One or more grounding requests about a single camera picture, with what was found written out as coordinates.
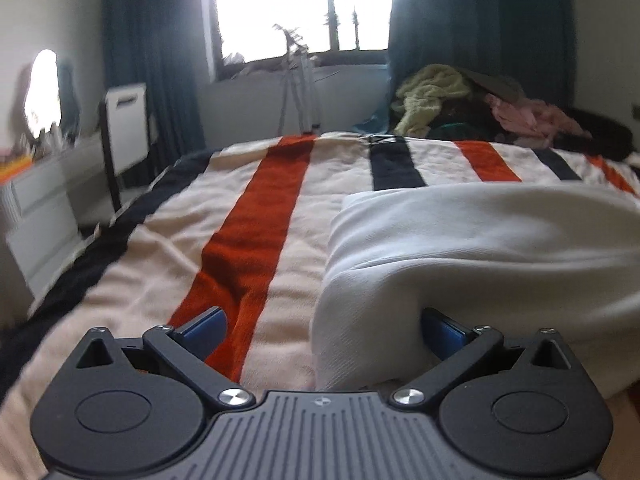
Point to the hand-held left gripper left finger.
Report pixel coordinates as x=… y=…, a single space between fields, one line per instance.
x=205 y=334

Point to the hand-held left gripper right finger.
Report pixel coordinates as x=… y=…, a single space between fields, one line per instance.
x=442 y=334

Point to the white garment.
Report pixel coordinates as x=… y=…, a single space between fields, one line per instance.
x=475 y=250

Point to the striped blanket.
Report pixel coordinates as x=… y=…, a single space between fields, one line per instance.
x=165 y=260

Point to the white dresser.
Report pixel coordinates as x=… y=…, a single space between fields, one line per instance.
x=40 y=220

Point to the dark green garment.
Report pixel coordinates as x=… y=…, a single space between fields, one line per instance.
x=450 y=127

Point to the white chair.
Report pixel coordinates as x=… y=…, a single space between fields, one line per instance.
x=125 y=130

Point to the light blue bag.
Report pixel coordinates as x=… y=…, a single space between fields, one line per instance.
x=375 y=122

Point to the dark brown garment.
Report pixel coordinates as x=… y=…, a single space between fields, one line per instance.
x=470 y=112

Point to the pink garment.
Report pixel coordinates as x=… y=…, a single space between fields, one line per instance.
x=530 y=115

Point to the yellow-green knit garment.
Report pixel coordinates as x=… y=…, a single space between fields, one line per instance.
x=425 y=95

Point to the olive brown cloth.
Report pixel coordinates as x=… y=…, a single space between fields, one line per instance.
x=495 y=85

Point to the black cloth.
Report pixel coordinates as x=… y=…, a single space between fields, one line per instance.
x=605 y=132

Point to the thin metal stand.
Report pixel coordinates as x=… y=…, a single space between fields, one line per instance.
x=300 y=85

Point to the oval mirror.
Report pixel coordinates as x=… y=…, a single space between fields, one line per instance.
x=44 y=90

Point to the teal curtain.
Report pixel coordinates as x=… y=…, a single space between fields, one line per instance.
x=475 y=20
x=150 y=35

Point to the window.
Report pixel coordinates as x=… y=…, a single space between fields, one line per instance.
x=270 y=5

